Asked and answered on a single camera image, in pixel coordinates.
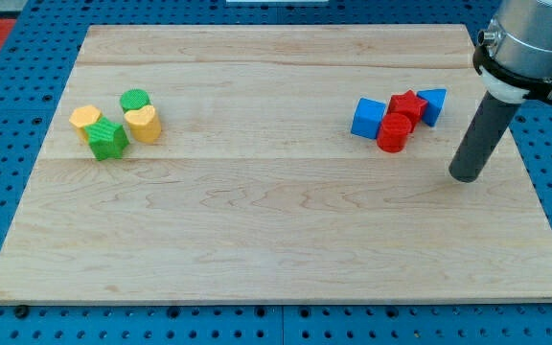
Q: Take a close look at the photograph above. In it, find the light wooden board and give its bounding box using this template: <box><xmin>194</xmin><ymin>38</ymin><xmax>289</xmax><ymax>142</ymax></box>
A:
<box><xmin>0</xmin><ymin>25</ymin><xmax>552</xmax><ymax>306</ymax></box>

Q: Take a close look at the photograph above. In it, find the red star block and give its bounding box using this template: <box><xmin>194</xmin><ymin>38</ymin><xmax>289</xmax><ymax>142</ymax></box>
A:
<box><xmin>387</xmin><ymin>90</ymin><xmax>428</xmax><ymax>132</ymax></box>

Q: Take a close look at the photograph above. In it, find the green star block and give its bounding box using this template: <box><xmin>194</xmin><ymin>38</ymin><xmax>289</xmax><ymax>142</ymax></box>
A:
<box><xmin>85</xmin><ymin>117</ymin><xmax>129</xmax><ymax>161</ymax></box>

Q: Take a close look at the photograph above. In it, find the green cylinder block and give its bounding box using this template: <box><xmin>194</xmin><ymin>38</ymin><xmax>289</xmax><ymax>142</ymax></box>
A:
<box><xmin>119</xmin><ymin>88</ymin><xmax>151</xmax><ymax>112</ymax></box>

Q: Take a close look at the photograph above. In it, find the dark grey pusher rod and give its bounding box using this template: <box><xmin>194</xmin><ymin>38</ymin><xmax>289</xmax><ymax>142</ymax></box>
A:
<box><xmin>448</xmin><ymin>92</ymin><xmax>520</xmax><ymax>183</ymax></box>

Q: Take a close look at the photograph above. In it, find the blue triangle block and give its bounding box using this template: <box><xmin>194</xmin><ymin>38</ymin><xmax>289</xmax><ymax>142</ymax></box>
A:
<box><xmin>417</xmin><ymin>88</ymin><xmax>448</xmax><ymax>127</ymax></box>

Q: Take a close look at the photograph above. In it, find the blue cube block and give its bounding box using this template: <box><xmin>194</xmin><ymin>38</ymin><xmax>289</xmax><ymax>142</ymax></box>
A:
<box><xmin>351</xmin><ymin>98</ymin><xmax>386</xmax><ymax>140</ymax></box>

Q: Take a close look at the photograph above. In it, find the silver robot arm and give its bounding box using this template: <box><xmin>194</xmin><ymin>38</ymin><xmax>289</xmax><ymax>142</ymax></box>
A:
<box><xmin>472</xmin><ymin>0</ymin><xmax>552</xmax><ymax>105</ymax></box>

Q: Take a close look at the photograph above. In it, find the yellow hexagon block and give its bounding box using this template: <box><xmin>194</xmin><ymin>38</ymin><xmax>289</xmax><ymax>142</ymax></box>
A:
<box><xmin>69</xmin><ymin>104</ymin><xmax>103</xmax><ymax>143</ymax></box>

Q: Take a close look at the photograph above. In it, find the red cylinder block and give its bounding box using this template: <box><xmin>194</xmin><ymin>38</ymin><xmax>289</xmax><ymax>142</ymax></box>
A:
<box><xmin>377</xmin><ymin>113</ymin><xmax>412</xmax><ymax>153</ymax></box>

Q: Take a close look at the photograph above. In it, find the yellow heart block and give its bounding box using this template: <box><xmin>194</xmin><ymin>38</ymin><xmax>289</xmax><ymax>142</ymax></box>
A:
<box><xmin>124</xmin><ymin>104</ymin><xmax>162</xmax><ymax>144</ymax></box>

